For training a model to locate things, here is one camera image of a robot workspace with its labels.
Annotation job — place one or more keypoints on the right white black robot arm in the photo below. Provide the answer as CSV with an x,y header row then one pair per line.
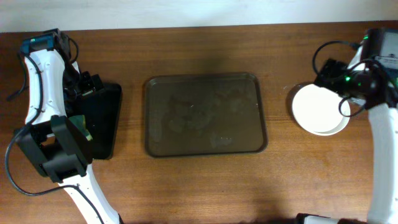
x,y
381,45

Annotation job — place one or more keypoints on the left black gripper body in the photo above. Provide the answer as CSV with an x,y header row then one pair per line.
x,y
86,88

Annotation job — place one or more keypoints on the white plate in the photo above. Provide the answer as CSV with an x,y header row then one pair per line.
x,y
320,122
312,97

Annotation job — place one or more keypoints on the brown translucent tray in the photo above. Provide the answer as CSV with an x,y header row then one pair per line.
x,y
200,115

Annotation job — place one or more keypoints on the yellow green sponge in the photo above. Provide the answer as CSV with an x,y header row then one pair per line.
x,y
80,122

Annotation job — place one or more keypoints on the black rectangular tray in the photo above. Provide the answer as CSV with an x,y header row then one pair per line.
x,y
101,111

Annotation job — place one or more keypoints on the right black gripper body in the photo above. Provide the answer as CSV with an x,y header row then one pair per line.
x,y
329,73

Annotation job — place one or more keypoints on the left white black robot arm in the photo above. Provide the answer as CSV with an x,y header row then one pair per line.
x,y
50,141

